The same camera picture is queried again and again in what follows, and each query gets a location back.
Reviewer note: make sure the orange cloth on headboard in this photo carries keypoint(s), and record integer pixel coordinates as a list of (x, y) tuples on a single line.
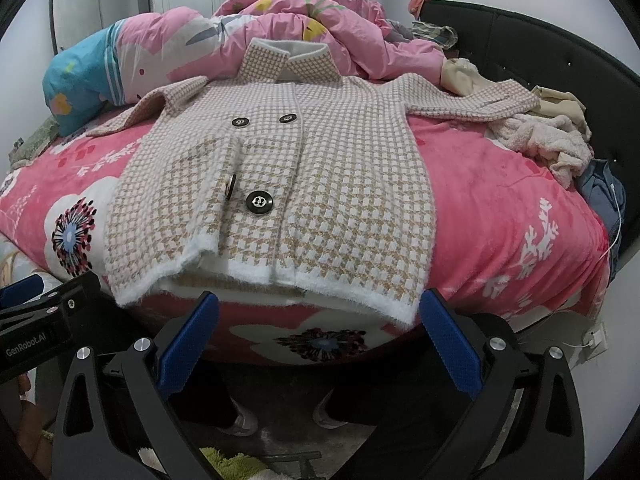
[(415, 7)]

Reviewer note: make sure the white shoe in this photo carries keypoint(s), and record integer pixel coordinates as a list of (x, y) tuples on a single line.
[(235, 420), (323, 420)]

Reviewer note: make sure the blue denim garment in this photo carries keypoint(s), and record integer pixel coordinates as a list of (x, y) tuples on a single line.
[(606, 196)]

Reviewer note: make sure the person left hand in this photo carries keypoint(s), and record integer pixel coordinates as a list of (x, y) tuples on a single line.
[(29, 434)]

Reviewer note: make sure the white wall socket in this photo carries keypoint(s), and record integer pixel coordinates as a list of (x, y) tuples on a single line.
[(594, 342)]

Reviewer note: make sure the white shoe left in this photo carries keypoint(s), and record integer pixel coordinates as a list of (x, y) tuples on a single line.
[(235, 420)]

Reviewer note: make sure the pink cartoon duvet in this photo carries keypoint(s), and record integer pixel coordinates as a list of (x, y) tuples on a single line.
[(120, 64)]

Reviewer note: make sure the white shoe right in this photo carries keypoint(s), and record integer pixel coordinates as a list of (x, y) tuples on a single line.
[(323, 420)]

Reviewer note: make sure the cream fuzzy garment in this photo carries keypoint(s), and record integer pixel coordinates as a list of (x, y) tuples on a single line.
[(555, 142)]

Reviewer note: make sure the plaid grey garment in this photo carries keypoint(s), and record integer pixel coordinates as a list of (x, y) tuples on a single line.
[(445, 36)]

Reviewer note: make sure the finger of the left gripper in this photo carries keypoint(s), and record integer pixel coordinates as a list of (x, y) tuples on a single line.
[(21, 292)]

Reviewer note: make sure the green fuzzy slipper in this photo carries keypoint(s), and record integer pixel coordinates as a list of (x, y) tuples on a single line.
[(240, 467)]

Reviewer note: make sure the green patterned cloth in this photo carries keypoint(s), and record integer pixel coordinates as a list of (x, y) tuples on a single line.
[(26, 151)]

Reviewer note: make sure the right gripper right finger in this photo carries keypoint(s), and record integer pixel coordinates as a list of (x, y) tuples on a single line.
[(523, 420)]

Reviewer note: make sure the beige houndstooth knit coat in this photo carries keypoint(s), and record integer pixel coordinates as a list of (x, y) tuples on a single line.
[(289, 181)]

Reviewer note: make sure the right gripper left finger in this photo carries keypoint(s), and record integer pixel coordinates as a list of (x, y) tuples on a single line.
[(152, 370)]

